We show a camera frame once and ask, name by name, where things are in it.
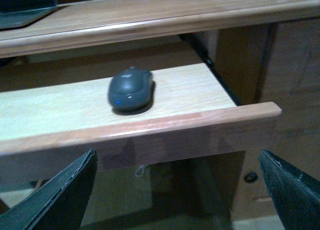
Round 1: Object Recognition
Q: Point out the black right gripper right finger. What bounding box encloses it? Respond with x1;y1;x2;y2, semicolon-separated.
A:
258;149;320;229

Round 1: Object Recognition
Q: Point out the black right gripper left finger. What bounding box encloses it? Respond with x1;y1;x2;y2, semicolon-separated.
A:
0;149;98;229

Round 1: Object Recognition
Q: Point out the grey computer mouse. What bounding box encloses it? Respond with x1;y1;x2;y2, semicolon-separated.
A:
107;67;153;111

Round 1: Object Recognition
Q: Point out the wooden cabinet door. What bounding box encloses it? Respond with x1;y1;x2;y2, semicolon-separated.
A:
231;150;276;221

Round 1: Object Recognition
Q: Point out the wooden keyboard tray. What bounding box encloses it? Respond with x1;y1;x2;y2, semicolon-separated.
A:
0;63;282;184

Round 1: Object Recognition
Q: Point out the wooden desk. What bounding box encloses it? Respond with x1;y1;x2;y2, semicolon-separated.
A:
0;0;320;208

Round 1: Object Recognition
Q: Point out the grey laptop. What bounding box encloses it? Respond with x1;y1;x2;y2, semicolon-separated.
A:
0;0;58;30

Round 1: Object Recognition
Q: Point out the black ring door handle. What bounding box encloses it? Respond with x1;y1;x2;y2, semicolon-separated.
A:
243;172;259;183

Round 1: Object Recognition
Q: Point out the black drawer rail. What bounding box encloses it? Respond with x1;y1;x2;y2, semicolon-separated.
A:
178;33;242;106

